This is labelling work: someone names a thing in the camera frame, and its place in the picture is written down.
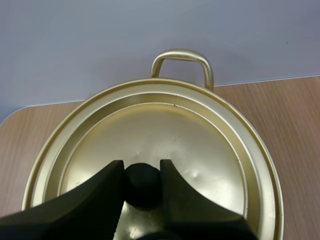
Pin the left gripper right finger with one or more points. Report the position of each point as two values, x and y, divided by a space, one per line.
190 210

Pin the gold lid with black knob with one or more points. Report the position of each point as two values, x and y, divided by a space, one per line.
175 140

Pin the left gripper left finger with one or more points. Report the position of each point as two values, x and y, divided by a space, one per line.
82 210

